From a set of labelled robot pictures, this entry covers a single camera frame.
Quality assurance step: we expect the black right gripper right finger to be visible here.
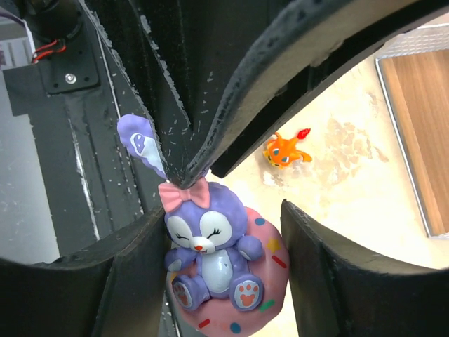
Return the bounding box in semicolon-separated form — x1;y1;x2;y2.
281;200;448;336

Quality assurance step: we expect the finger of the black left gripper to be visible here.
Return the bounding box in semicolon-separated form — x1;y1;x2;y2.
79;0;197;189
182;1;448;187

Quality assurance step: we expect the white wire wooden shelf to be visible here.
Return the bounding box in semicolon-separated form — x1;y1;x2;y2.
375;23;448;239

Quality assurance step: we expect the orange dragon toy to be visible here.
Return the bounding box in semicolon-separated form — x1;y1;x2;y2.
262;128;312;169

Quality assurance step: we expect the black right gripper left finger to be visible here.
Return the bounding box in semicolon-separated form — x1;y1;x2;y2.
1;209;169;336

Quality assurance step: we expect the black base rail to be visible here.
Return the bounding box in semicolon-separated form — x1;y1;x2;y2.
1;1;187;263

